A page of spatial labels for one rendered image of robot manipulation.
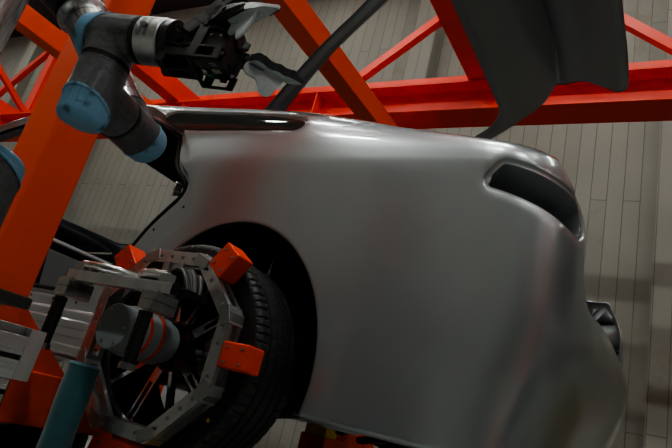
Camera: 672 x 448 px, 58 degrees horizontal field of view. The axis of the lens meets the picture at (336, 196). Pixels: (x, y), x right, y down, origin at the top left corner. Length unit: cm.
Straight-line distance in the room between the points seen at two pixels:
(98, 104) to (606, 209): 548
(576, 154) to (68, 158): 511
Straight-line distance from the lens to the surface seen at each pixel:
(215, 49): 89
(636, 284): 583
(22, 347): 124
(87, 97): 96
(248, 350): 165
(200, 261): 185
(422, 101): 466
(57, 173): 213
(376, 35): 811
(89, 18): 104
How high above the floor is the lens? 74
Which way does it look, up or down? 20 degrees up
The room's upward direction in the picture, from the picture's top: 15 degrees clockwise
